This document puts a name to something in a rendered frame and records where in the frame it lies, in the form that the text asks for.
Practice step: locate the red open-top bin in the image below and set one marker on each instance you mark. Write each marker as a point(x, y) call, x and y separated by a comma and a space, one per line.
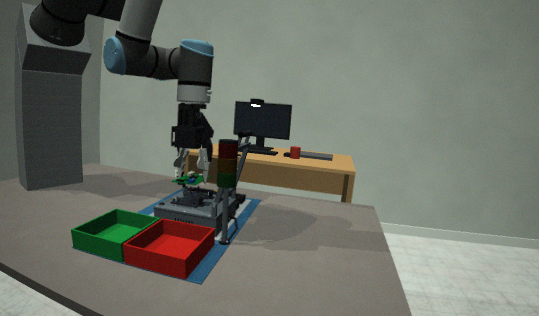
point(174, 238)

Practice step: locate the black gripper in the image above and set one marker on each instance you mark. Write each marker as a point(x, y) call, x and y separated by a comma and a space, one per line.
point(191, 139)

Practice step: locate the green bin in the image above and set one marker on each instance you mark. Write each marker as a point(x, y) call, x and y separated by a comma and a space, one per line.
point(116, 227)

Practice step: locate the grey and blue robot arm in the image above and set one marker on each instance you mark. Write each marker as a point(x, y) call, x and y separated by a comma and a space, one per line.
point(61, 22)

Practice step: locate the green circuit board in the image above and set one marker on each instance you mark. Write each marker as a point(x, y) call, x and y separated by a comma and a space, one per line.
point(192, 177)

